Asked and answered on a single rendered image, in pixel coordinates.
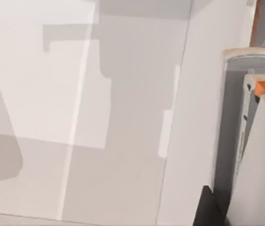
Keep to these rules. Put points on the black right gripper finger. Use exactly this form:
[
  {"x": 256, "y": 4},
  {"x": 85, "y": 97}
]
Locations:
[{"x": 205, "y": 209}]

